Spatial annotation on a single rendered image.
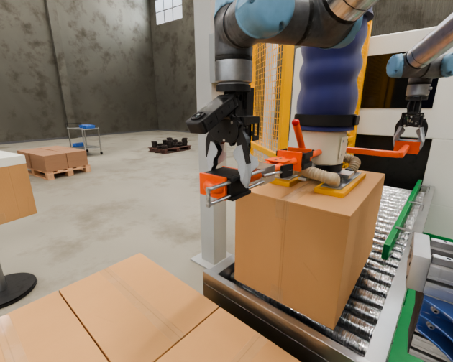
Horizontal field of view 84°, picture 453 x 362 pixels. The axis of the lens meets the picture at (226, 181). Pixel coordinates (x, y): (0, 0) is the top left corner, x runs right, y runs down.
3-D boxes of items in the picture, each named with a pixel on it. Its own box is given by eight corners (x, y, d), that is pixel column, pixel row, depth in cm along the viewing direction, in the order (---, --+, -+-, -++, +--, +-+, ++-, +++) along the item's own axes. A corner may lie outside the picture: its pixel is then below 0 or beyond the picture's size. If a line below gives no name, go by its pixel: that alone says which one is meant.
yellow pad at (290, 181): (301, 167, 126) (302, 157, 125) (321, 170, 120) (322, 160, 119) (266, 182, 101) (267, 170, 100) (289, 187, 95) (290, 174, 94)
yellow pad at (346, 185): (341, 173, 115) (342, 162, 113) (365, 177, 109) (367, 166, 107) (313, 192, 90) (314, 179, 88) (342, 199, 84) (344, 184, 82)
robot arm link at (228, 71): (237, 57, 46) (204, 62, 51) (236, 84, 47) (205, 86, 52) (259, 62, 51) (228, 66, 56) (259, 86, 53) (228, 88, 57)
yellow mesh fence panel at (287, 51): (241, 236, 267) (245, 6, 208) (250, 235, 269) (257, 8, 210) (270, 293, 185) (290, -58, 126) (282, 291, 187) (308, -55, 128)
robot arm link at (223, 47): (221, -17, 42) (208, 3, 50) (221, 56, 45) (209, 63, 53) (264, -9, 45) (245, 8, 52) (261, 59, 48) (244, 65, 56)
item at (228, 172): (223, 184, 63) (223, 165, 62) (248, 191, 59) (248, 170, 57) (199, 194, 57) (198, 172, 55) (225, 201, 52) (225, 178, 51)
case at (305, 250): (295, 228, 150) (300, 161, 139) (371, 251, 126) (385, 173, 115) (234, 279, 105) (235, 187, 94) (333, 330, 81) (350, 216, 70)
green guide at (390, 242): (416, 187, 248) (418, 178, 245) (430, 189, 241) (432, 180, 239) (380, 258, 132) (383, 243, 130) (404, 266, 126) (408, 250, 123)
